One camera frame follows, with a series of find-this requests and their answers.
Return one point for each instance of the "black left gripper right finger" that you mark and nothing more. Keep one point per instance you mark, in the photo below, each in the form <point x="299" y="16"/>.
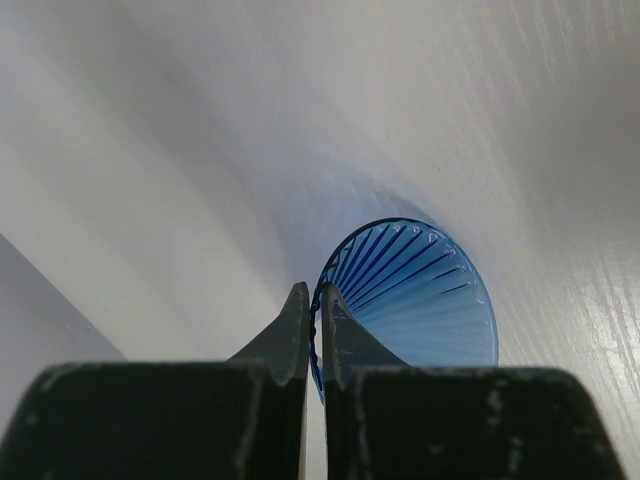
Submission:
<point x="387" y="420"/>

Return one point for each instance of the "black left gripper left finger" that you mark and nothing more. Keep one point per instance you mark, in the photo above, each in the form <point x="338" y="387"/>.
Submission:
<point x="242" y="418"/>

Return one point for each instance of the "blue ribbed glass dripper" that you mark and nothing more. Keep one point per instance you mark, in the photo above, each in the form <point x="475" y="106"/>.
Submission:
<point x="415" y="290"/>

